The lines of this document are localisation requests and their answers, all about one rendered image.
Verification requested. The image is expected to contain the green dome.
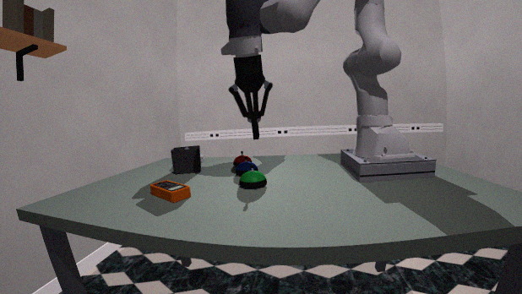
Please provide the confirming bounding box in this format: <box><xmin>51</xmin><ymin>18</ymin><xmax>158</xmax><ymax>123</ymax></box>
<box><xmin>239</xmin><ymin>165</ymin><xmax>267</xmax><ymax>190</ymax></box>

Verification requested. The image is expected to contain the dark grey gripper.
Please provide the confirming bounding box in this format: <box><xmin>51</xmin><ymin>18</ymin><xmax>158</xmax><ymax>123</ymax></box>
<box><xmin>229</xmin><ymin>55</ymin><xmax>273</xmax><ymax>139</ymax></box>

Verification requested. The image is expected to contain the blue bell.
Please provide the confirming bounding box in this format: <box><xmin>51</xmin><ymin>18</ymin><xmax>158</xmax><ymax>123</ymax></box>
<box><xmin>236</xmin><ymin>156</ymin><xmax>258</xmax><ymax>177</ymax></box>

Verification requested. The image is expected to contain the orange digital multimeter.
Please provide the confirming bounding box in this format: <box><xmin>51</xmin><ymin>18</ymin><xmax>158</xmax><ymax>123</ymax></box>
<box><xmin>150</xmin><ymin>181</ymin><xmax>191</xmax><ymax>203</ymax></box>

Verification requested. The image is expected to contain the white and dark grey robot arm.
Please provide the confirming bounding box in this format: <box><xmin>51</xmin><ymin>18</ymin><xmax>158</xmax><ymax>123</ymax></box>
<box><xmin>221</xmin><ymin>0</ymin><xmax>415</xmax><ymax>160</ymax></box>

